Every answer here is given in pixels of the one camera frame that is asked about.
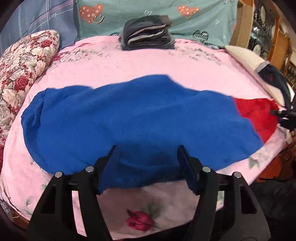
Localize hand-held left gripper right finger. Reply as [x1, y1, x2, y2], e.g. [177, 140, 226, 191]
[177, 145, 271, 241]

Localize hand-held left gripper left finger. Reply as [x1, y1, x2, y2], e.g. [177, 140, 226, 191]
[27, 145, 121, 241]

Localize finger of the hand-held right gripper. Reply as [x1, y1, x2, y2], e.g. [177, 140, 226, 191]
[270, 108, 285, 118]

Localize blue and red pants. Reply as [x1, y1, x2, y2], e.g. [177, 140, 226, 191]
[21, 74, 280, 194]

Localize stack of dark folded pants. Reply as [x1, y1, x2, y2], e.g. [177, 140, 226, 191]
[118, 14, 176, 51]

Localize dark navy cloth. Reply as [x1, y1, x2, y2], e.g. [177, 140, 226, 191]
[255, 61, 294, 111]

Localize cream textured pillow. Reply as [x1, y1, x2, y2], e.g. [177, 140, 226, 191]
[225, 45, 287, 107]

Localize ornate metal railing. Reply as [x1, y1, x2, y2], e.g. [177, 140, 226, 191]
[248, 0, 296, 84]

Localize pink floral bedsheet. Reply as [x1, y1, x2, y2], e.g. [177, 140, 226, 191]
[0, 35, 289, 241]

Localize red floral quilt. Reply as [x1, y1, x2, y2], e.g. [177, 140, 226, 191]
[0, 29, 60, 163]

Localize teal heart pattern pillow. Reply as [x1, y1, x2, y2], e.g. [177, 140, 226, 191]
[73, 0, 238, 49]

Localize blue plaid pillow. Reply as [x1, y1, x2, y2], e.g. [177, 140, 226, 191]
[0, 0, 78, 57]

